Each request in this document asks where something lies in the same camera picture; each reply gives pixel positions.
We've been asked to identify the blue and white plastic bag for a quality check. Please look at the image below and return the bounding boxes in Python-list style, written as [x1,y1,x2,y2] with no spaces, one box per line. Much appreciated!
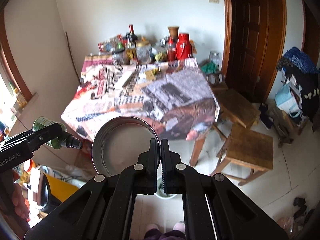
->
[275,83,302,113]

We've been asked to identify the blue cloth pile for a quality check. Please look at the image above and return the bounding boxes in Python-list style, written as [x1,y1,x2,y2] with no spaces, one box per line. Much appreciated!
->
[276,47,320,75]

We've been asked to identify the small red bottle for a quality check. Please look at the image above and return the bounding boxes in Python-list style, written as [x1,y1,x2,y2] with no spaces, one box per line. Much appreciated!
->
[167,37,177,61]

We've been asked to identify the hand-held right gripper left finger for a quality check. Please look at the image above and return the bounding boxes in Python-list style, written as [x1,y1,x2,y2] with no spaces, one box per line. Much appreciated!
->
[24,138,161,240]

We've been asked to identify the white rectangular box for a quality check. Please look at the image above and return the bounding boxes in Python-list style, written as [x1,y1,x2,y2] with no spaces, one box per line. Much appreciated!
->
[113,71,133,90]

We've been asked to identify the yellow bin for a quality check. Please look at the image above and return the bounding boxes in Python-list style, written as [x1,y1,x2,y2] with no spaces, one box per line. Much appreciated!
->
[44,173,81,206]

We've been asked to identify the low wooden stool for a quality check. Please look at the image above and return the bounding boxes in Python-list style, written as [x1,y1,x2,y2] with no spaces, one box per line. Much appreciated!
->
[211,82,230,92]

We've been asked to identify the dark wine bottle red cap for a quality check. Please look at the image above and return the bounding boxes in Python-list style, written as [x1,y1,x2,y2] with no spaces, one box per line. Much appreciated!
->
[128,24,137,43]

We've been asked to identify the green can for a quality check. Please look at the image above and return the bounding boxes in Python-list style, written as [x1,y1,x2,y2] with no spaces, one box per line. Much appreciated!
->
[33,116,63,150]

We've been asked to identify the dark wooden door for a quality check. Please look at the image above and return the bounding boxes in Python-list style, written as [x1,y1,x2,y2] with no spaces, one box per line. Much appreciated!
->
[222,0,287,103]

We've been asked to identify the pink striped cloth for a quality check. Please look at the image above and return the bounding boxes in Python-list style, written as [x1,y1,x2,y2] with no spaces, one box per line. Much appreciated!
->
[84,54,113,66]

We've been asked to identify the yellow-label glass bottle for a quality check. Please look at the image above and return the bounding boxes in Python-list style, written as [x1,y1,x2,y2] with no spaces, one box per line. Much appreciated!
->
[125,33,136,61]

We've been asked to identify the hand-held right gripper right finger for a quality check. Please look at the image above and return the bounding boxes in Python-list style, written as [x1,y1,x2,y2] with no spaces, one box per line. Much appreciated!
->
[161,138,288,240]

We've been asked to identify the dark shoes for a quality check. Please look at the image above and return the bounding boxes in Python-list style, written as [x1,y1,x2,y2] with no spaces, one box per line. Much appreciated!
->
[292,197,316,218]

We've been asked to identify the red snack packet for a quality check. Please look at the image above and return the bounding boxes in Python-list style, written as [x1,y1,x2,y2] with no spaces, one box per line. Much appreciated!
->
[98,36,123,52]

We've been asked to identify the printed tablecloth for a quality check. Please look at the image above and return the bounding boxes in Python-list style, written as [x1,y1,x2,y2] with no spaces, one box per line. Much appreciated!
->
[61,58,221,142]

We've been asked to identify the white bowl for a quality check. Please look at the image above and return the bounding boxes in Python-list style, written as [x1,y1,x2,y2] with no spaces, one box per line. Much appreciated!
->
[155,177,186,201]

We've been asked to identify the person's purple trousers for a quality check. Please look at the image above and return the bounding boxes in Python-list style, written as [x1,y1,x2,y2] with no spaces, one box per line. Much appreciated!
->
[144,230,186,240]

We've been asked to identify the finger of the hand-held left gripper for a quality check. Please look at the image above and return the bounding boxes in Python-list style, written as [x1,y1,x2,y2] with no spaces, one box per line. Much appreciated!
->
[24,122,67,153]
[59,132,84,151]

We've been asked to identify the black garment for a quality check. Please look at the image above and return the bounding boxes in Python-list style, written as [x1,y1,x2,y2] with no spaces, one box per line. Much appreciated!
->
[284,67,320,123]

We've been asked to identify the round metal tin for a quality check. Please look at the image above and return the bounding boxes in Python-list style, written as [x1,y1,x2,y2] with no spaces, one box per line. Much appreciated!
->
[91,116,160,176]

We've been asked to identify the person's left hand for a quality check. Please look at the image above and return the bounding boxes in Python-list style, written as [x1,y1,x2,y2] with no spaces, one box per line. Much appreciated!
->
[11,170,31,219]

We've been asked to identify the red thermos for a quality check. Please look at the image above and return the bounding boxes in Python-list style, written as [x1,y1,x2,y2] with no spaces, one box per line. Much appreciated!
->
[175,33,193,60]

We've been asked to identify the green cloth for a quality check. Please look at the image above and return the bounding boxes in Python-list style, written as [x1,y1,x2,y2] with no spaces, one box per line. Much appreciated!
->
[201,62,218,74]

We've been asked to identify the brown ceramic vase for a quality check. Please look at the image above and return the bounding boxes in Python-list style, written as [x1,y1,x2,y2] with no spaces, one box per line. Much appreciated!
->
[167,25,180,41]

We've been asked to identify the lying glass jar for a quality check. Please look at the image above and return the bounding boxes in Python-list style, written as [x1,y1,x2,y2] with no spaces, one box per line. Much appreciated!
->
[208,72,225,84]

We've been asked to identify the wooden stick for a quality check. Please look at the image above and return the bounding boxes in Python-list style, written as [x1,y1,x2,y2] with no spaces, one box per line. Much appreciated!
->
[65,32,81,81]

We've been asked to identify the yellow-label windowsill bottle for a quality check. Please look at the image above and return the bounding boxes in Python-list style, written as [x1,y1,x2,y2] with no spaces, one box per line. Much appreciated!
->
[14,87,27,108]

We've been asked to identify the dark blue shoe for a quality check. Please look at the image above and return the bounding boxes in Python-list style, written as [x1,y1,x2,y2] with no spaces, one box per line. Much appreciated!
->
[258,103,275,131]

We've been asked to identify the dark jar black lid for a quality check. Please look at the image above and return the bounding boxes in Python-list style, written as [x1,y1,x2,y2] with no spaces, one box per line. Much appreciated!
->
[111,50,126,66]

